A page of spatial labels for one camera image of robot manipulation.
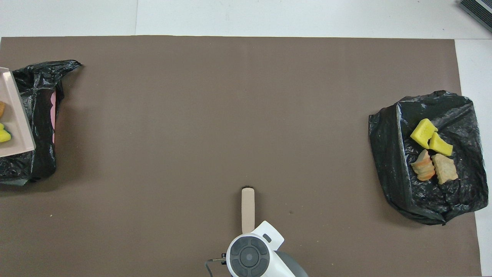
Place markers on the beige brush black bristles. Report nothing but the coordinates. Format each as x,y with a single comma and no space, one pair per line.
248,211

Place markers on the notched yellow sponge piece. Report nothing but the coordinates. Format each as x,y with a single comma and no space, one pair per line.
423,132

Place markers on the beige sponge scrap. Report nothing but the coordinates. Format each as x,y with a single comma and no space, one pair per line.
445,169
423,167

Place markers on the small yellow sponge piece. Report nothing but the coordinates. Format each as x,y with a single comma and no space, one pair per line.
441,145

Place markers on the beige plastic dustpan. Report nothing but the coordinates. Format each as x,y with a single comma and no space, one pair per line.
19,130

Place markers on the yellow sponge green backing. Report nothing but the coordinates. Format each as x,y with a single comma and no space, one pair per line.
4,135

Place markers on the brown oval sponge piece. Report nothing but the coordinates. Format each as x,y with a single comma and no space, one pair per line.
2,109

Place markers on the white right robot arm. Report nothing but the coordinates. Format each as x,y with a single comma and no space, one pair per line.
250,256

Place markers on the brown table mat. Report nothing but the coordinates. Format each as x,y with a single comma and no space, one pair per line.
192,115

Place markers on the right black garbage bag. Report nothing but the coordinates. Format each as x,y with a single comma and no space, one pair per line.
388,154

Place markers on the black garbage bag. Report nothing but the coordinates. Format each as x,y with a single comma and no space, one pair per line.
388,154
42,154

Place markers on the left black garbage bag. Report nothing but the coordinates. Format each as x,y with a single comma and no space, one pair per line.
42,154

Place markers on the dark grey ribbed box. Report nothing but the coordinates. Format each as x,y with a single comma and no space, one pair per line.
478,9

